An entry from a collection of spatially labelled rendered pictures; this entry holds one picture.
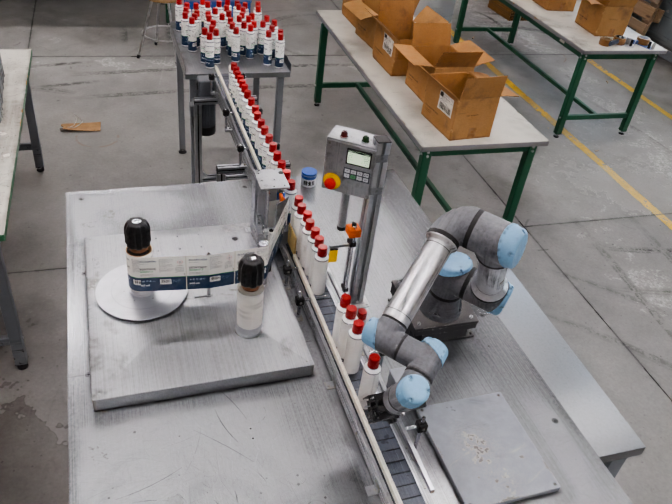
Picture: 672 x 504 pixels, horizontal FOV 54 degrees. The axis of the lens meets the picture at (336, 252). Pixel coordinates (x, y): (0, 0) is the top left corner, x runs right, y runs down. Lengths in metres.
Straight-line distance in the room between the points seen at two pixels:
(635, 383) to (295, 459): 2.28
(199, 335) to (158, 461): 0.45
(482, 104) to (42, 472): 2.76
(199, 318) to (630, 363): 2.46
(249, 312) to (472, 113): 2.06
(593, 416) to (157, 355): 1.40
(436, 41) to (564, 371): 2.55
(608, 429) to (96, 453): 1.55
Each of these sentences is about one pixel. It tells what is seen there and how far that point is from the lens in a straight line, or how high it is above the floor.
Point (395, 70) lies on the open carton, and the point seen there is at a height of 0.82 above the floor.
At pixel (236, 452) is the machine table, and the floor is 0.83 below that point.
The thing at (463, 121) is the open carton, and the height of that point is 0.89.
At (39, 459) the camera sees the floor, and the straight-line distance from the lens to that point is 3.10.
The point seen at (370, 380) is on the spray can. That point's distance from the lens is 1.95.
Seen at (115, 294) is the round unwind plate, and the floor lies 0.89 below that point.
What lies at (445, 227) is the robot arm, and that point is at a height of 1.45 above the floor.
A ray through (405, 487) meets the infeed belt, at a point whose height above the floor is 0.88.
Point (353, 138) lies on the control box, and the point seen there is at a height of 1.48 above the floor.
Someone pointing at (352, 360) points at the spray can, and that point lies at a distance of 2.09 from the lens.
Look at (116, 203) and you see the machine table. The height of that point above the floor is 0.83.
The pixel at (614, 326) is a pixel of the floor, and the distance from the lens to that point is 4.13.
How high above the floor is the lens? 2.45
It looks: 37 degrees down
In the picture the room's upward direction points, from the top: 8 degrees clockwise
